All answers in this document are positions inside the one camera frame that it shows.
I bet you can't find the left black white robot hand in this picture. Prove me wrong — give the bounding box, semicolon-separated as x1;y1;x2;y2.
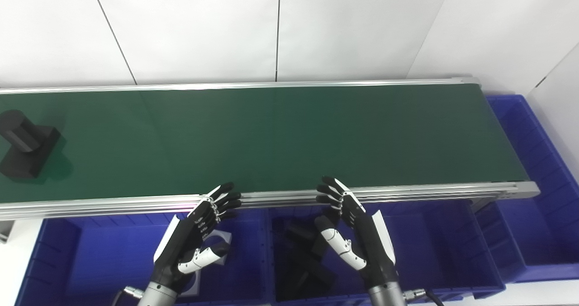
153;183;242;294

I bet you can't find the green conveyor belt aluminium frame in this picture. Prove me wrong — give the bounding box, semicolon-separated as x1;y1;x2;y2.
0;76;541;221

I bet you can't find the blue bin with white plates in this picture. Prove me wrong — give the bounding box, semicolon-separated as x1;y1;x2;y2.
14;208;272;306

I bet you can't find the black cylinder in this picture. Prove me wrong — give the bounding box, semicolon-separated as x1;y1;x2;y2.
0;109;62;180

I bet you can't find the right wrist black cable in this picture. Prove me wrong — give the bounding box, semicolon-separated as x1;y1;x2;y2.
403;288;446;306

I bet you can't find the empty blue bin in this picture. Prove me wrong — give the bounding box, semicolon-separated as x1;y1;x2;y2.
473;94;579;284

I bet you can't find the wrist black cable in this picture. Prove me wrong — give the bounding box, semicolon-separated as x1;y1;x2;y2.
403;288;446;306
112;286;145;306

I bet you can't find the blue bin with black parts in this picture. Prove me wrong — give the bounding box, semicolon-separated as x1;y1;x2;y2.
267;199;506;306

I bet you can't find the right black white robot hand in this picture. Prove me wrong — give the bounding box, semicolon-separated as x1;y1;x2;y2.
315;176;399;289

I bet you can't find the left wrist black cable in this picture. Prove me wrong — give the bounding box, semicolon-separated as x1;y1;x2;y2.
112;286;145;306

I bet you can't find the black block part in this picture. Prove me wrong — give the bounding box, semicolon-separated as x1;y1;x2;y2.
275;247;338;303

